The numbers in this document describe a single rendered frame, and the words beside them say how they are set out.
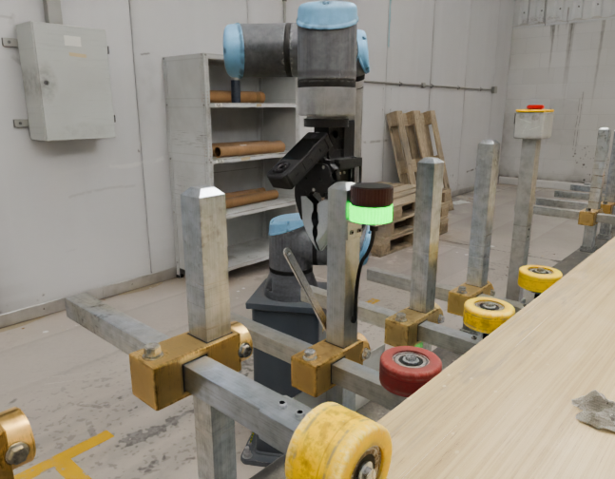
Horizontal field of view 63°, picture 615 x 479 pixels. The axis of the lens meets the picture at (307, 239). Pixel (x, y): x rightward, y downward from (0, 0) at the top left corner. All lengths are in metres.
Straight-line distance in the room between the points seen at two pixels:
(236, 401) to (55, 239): 2.96
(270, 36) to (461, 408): 0.65
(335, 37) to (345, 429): 0.55
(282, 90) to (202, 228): 3.57
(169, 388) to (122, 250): 3.08
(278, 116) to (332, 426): 3.77
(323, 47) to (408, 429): 0.52
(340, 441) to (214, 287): 0.24
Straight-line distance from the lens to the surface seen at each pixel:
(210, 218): 0.55
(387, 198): 0.69
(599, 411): 0.66
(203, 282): 0.56
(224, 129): 4.02
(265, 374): 1.81
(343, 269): 0.75
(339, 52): 0.78
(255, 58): 0.92
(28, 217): 3.33
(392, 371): 0.67
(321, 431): 0.43
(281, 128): 4.10
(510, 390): 0.67
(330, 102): 0.78
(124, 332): 0.67
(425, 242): 0.95
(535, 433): 0.61
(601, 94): 8.62
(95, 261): 3.55
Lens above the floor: 1.23
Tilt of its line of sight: 15 degrees down
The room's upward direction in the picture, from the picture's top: straight up
